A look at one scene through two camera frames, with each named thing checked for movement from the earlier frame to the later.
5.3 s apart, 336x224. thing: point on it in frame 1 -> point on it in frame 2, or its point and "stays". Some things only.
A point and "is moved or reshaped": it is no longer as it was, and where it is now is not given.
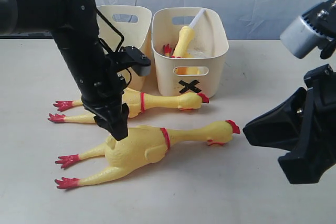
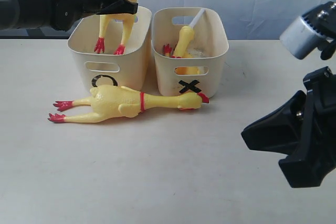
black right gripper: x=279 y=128 stays
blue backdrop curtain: x=256 y=5 stays
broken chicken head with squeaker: x=186 y=37 stays
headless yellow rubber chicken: x=180 y=51 is moved or reshaped
